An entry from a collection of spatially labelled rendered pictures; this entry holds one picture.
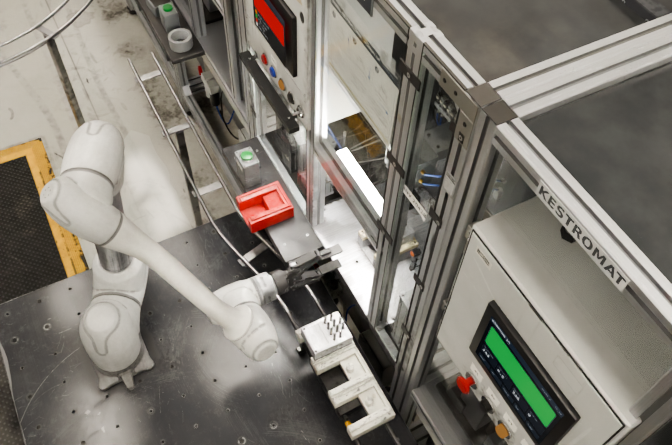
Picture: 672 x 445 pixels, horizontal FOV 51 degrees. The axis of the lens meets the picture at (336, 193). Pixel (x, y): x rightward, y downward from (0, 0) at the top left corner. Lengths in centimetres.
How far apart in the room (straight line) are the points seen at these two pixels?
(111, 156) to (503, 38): 101
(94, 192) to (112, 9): 306
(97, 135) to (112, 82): 239
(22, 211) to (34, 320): 124
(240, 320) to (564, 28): 109
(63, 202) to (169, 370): 85
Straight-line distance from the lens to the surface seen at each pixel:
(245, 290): 204
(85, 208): 175
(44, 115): 416
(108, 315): 220
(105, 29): 460
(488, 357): 144
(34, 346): 254
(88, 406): 240
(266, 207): 237
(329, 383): 216
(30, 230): 366
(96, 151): 182
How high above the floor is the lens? 284
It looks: 53 degrees down
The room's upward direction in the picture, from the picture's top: 3 degrees clockwise
